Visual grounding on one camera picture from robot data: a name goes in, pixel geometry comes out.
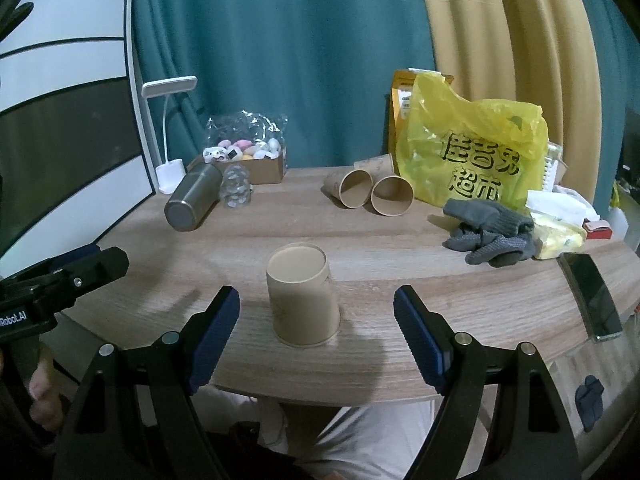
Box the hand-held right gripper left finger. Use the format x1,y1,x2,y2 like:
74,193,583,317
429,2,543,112
52,285,241,480

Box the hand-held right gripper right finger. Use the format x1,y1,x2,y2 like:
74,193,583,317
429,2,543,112
393,285,584,480

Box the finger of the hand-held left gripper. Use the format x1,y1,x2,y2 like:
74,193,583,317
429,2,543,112
36,245,130,315

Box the brown paper cup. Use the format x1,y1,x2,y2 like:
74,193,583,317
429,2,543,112
369,175,416,217
323,168,374,210
265,243,342,348

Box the person's left hand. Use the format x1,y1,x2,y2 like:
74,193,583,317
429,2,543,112
28,354,69,434

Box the person's white clothing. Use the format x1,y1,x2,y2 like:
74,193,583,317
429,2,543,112
199,384,452,480

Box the grey knitted glove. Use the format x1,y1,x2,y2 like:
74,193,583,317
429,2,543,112
442,229,544,269
443,198,536,237

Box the stainless steel tumbler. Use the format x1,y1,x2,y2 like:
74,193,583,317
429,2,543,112
164,162,225,233

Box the white black striped panel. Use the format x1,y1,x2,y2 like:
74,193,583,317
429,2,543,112
0,0,157,281

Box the clear plastic bottle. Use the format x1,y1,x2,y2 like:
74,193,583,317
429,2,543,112
219,165,253,209

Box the yellow plastic packet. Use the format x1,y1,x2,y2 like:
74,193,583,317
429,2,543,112
529,211,589,261

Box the brown cardboard box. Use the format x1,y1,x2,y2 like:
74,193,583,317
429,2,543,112
186,142,289,186

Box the black smartphone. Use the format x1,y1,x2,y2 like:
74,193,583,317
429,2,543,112
557,252,625,344

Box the dark blue cloth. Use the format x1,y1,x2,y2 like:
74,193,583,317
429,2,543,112
574,374,605,434

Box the pile of small colourful toys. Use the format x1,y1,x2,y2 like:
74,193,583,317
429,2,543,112
202,137,281,164

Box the white tissue pack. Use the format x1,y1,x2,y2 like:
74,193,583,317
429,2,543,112
525,186,599,227

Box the white desk lamp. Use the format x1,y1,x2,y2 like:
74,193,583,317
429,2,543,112
141,75,199,195

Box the yellow plastic shopping bag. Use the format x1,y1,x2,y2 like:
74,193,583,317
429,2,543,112
394,70,550,209

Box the small red box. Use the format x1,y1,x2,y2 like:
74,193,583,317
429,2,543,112
582,219,614,240

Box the clear plastic bag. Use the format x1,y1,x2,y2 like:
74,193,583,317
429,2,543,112
204,109,290,162

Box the white green packet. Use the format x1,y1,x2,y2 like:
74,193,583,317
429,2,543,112
542,141,569,194

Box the orange paper packet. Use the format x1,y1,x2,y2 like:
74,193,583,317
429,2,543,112
388,69,455,157

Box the teal curtain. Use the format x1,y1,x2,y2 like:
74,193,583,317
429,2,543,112
569,0,640,223
128,0,439,172

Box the yellow curtain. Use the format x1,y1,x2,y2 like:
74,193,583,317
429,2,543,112
414,0,602,202

